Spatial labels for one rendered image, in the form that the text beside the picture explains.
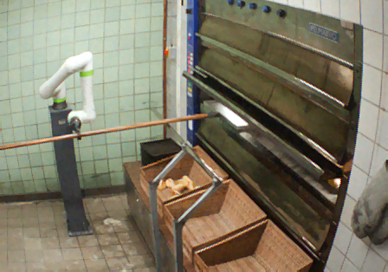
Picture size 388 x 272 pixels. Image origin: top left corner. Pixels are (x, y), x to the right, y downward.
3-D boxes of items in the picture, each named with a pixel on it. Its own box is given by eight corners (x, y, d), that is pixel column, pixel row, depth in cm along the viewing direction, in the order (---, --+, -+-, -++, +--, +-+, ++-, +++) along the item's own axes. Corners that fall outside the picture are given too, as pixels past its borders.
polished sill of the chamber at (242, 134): (208, 106, 350) (208, 101, 349) (339, 216, 192) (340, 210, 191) (200, 106, 348) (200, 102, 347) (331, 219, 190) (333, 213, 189)
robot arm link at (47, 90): (35, 90, 312) (67, 55, 282) (47, 84, 325) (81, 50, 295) (40, 104, 312) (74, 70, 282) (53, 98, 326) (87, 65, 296)
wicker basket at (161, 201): (198, 177, 365) (198, 144, 355) (227, 208, 316) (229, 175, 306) (139, 185, 348) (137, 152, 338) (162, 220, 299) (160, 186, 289)
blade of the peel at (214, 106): (236, 129, 294) (236, 126, 293) (203, 104, 342) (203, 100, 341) (281, 121, 306) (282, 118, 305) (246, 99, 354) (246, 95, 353)
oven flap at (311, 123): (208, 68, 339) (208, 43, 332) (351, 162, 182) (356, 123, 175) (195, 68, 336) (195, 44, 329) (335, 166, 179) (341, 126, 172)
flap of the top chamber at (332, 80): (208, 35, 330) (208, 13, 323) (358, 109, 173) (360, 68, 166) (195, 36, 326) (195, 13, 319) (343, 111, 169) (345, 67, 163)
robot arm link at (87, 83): (79, 75, 311) (80, 78, 301) (92, 73, 315) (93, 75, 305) (82, 121, 323) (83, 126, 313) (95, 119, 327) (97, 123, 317)
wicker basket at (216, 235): (229, 210, 312) (232, 178, 302) (262, 249, 262) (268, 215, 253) (163, 223, 297) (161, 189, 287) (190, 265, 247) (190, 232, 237)
